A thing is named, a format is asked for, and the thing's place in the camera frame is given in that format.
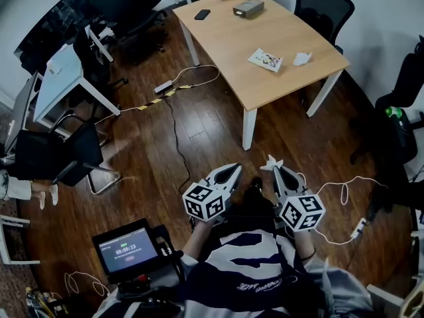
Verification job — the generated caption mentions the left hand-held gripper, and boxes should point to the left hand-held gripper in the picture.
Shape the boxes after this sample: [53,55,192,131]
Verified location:
[182,162,243,224]

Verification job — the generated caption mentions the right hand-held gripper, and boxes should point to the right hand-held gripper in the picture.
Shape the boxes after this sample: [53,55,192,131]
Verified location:
[272,166,327,233]

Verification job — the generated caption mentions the white wet wipe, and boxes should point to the white wet wipe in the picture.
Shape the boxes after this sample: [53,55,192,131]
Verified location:
[260,154,284,172]

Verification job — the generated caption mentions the white printed wet wipe pack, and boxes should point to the white printed wet wipe pack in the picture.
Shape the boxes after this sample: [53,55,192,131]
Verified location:
[247,47,284,74]

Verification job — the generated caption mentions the person's left forearm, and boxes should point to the person's left forearm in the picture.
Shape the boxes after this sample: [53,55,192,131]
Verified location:
[182,219,217,262]

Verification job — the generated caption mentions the person's right forearm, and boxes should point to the person's right forearm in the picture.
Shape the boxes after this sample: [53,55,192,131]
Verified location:
[291,230,318,265]

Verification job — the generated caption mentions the person's black trousers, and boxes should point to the person's black trousers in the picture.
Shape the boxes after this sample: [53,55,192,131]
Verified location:
[227,176,276,232]

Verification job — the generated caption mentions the person's navy white shirt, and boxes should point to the person's navy white shirt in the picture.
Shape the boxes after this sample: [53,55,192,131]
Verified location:
[93,222,376,318]

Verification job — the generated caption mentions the yellow black striped tape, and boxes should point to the yellow black striped tape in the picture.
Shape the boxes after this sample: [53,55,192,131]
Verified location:
[136,84,195,111]

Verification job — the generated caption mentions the white power strip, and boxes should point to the white power strip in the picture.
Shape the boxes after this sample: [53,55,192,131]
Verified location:
[153,80,174,94]

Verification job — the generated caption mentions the crumpled white tissue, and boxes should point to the crumpled white tissue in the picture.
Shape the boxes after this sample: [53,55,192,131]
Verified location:
[292,52,313,67]

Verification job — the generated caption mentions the green bottle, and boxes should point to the green bottle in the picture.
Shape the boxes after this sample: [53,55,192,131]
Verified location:
[384,105,404,119]

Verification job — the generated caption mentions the black screen tablet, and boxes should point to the black screen tablet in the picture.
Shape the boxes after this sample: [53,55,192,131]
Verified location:
[91,217,160,285]

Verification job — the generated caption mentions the light wooden table white legs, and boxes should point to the light wooden table white legs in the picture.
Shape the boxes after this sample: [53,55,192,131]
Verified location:
[172,0,351,151]

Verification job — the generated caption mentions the black chair with bag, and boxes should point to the black chair with bag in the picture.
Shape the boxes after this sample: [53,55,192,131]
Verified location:
[349,34,424,167]

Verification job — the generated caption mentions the white furniture piece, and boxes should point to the white furniture piece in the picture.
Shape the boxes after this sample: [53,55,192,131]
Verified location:
[365,276,424,318]

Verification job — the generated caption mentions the grey box device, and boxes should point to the grey box device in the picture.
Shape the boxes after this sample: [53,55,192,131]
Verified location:
[232,0,266,21]

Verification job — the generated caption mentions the black mesh office chair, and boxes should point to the black mesh office chair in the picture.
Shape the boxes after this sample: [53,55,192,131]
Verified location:
[293,0,356,55]

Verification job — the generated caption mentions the black cantilever chair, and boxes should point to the black cantilever chair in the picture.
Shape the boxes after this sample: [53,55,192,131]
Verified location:
[14,111,122,195]

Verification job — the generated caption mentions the white desk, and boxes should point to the white desk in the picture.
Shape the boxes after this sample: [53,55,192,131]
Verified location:
[32,24,122,129]

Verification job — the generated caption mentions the small white desk object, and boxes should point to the small white desk object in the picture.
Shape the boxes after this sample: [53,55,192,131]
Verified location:
[46,60,63,76]

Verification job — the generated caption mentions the dark computer monitor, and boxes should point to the dark computer monitor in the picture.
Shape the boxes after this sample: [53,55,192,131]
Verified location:
[4,71,40,156]

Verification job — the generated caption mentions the white looped cable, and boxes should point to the white looped cable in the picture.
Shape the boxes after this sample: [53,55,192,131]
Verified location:
[295,172,389,246]

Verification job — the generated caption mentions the black cable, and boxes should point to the black cable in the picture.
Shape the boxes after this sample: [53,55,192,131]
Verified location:
[164,94,192,195]

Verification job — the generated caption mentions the black tablet mount rig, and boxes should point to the black tablet mount rig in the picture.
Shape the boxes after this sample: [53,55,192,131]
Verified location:
[116,223,187,313]

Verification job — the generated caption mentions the thin white coiled cable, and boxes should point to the thin white coiled cable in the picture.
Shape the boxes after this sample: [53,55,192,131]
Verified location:
[64,271,111,298]

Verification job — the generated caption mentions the white metal frame chair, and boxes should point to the white metal frame chair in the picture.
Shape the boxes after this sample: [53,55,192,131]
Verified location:
[0,214,41,266]

